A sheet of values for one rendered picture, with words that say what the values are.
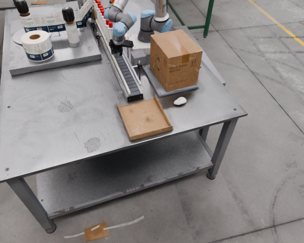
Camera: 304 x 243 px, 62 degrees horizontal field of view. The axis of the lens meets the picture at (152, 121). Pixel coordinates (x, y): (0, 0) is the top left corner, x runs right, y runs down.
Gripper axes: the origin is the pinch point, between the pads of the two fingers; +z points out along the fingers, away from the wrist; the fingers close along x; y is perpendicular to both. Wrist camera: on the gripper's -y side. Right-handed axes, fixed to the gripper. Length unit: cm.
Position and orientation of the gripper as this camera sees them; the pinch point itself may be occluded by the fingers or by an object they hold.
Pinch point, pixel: (119, 54)
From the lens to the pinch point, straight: 196.0
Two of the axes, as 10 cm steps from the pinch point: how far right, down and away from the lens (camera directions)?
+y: -9.4, 2.4, -2.4
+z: -1.8, 2.4, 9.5
